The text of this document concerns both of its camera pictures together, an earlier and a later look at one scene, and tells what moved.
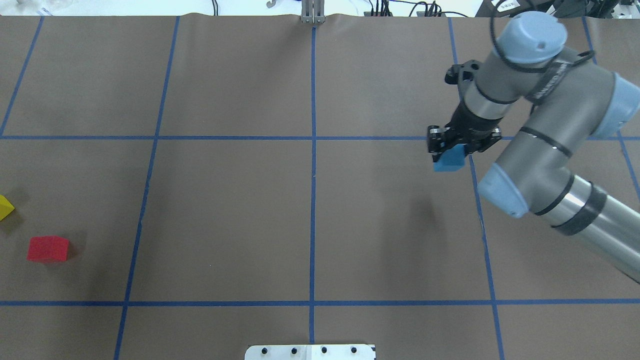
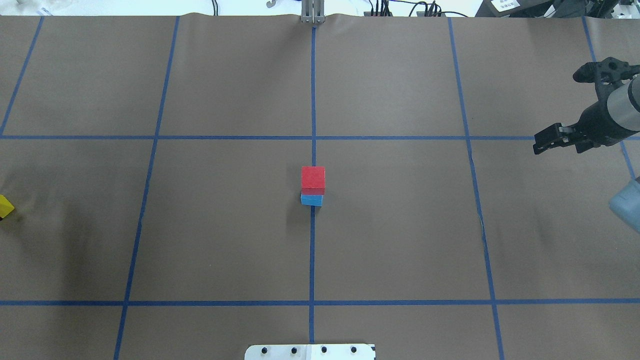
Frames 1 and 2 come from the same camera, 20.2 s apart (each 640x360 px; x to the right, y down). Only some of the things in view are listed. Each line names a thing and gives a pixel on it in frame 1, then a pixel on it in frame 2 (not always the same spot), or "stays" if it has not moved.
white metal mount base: [310, 352] stays
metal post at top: [313, 11] stays
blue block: [452, 160] -> [312, 200]
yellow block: [6, 207] stays
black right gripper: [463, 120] -> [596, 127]
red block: [50, 248] -> [313, 180]
